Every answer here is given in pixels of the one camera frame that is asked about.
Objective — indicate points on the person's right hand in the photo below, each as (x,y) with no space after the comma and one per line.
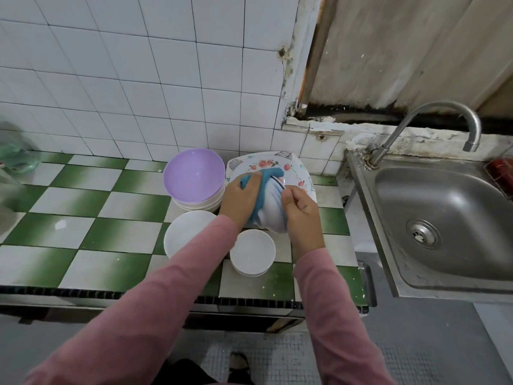
(303,220)

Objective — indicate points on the person's left hand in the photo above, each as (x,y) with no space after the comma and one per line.
(239,200)

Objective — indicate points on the blue cleaning cloth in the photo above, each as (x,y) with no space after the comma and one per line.
(256,196)

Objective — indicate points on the white bowl blue rim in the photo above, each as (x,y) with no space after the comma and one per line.
(274,206)

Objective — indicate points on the purple plastic bowl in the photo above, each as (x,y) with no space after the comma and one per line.
(195,174)

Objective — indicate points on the stack of white saucers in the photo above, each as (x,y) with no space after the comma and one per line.
(252,251)

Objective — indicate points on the stack of floral plates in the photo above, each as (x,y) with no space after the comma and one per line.
(276,162)

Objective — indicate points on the person's right forearm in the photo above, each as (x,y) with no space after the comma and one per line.
(341,324)

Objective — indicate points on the person's left forearm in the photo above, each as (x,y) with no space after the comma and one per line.
(136,324)

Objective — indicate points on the green checkered tile countertop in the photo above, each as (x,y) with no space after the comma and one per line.
(96,224)

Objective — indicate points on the person's right leg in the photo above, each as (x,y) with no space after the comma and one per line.
(239,367)

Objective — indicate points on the person's leg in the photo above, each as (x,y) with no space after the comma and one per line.
(188,373)
(239,367)

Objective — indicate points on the person's left leg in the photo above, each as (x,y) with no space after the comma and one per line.
(188,373)

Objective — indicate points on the stainless steel sink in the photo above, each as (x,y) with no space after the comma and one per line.
(449,220)

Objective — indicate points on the chrome faucet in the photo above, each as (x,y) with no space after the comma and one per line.
(425,112)

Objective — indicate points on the weathered wooden board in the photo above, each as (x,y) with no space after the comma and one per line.
(409,52)

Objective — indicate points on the red plastic cutlery cup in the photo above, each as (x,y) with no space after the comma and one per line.
(501,174)

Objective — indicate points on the clear bottle with green liquid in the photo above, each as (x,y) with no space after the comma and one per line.
(18,154)

